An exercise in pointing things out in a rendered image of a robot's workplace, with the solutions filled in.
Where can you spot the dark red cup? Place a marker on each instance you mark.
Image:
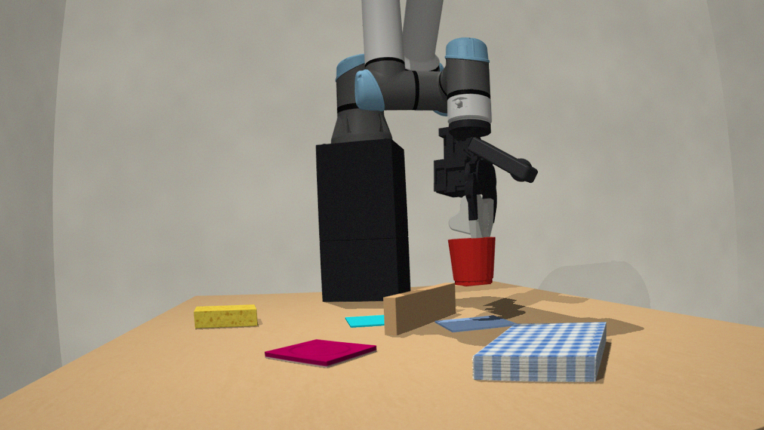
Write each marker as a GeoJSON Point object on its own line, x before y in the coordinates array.
{"type": "Point", "coordinates": [472, 260]}

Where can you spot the blue and white checkered towel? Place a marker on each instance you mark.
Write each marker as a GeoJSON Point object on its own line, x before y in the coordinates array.
{"type": "Point", "coordinates": [550, 352]}

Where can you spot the yellow sponge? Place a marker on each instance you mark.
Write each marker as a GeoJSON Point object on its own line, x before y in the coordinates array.
{"type": "Point", "coordinates": [225, 316]}

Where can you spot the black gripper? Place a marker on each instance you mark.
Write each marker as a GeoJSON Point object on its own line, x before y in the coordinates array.
{"type": "Point", "coordinates": [471, 174]}

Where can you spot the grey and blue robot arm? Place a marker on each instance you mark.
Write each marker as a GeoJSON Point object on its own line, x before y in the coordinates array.
{"type": "Point", "coordinates": [401, 75]}

